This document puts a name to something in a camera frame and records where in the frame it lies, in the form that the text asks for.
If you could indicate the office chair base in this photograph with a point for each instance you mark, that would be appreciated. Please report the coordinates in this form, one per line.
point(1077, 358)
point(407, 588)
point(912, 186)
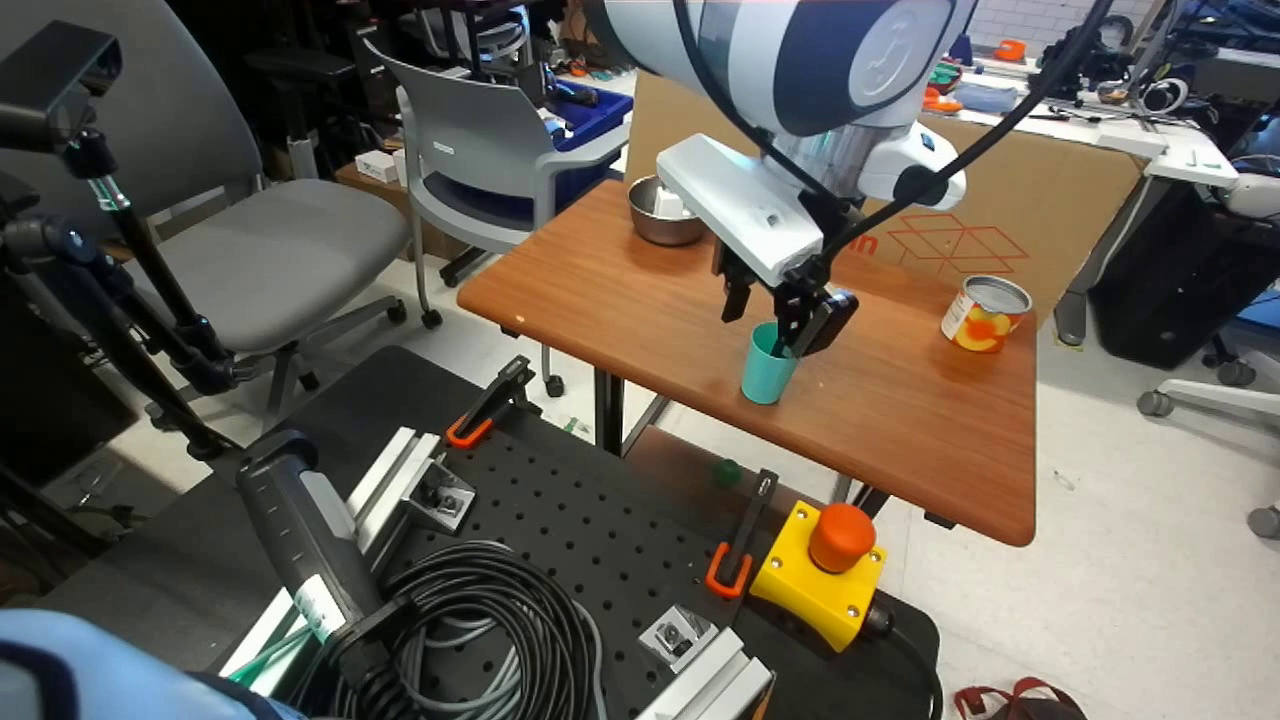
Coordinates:
point(1210, 395)

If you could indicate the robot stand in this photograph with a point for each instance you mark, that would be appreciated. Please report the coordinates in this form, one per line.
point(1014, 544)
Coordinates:
point(600, 530)

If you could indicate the aluminium rail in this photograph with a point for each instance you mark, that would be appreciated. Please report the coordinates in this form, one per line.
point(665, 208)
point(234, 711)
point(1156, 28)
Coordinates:
point(400, 490)
point(705, 675)

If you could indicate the black clamp with orange tip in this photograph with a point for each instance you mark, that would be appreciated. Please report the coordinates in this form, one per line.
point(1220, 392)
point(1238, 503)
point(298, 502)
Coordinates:
point(490, 405)
point(745, 535)

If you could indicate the black case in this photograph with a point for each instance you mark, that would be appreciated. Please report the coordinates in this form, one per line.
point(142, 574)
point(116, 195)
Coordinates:
point(1170, 280)

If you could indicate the camera on mount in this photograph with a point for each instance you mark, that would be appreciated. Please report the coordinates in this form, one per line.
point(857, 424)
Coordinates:
point(60, 90)

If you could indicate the metal bowl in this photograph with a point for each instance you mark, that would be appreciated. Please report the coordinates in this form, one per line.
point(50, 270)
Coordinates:
point(660, 228)

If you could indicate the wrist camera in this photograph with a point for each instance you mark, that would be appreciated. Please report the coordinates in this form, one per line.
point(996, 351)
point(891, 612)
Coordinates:
point(745, 205)

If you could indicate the blue bin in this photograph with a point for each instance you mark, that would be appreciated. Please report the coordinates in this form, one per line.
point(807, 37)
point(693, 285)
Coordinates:
point(595, 115)

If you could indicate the green ball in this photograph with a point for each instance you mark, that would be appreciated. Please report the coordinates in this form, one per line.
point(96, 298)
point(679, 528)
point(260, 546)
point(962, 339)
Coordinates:
point(727, 473)

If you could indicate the white desk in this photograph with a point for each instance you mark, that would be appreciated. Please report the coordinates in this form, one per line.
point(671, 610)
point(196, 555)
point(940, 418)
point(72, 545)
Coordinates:
point(1180, 150)

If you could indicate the cardboard box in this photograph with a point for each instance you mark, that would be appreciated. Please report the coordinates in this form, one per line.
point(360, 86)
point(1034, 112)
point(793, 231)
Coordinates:
point(1050, 200)

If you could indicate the white object in bowl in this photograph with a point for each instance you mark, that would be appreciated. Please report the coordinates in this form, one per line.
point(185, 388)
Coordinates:
point(668, 205)

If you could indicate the open tin can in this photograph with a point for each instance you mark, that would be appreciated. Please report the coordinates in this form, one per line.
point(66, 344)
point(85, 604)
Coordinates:
point(982, 320)

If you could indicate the grey power strip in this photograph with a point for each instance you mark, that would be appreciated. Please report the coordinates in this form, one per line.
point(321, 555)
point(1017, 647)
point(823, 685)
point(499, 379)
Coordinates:
point(300, 530)

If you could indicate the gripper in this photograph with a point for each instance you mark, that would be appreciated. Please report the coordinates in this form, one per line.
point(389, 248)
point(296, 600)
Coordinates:
point(838, 225)

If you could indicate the yellow emergency stop button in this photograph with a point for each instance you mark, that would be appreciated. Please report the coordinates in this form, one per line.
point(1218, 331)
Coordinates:
point(815, 585)

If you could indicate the grey office chair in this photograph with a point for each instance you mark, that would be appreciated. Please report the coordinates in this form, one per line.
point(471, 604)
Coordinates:
point(260, 250)

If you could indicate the blue cup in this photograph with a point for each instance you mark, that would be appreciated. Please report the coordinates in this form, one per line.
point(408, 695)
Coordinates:
point(765, 375)

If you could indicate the grey plastic chair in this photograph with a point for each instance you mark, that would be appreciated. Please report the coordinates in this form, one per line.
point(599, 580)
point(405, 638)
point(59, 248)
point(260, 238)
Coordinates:
point(480, 170)

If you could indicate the white small box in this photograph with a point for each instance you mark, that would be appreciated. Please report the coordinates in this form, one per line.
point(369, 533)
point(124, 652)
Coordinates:
point(378, 166)

